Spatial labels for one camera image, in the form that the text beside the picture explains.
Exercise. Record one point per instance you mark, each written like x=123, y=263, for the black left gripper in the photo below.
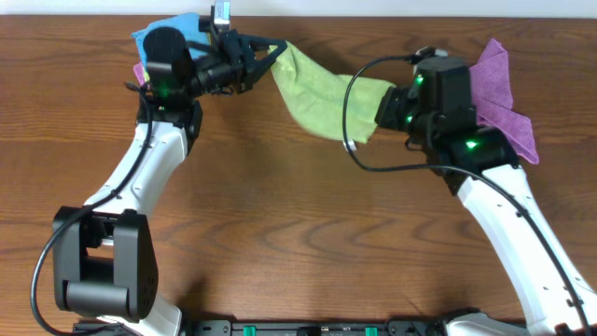
x=241, y=60

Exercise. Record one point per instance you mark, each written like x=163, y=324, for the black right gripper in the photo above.
x=388, y=117

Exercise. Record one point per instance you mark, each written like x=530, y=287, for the light green cloth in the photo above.
x=319, y=101

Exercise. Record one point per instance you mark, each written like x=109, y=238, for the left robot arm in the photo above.
x=104, y=263

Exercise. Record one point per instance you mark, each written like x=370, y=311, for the blue folded cloth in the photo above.
x=186, y=28

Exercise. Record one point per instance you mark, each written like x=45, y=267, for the purple crumpled cloth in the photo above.
x=493, y=97

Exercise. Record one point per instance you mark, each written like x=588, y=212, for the purple folded cloth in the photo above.
x=140, y=73

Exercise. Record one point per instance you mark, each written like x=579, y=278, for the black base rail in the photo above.
x=389, y=328

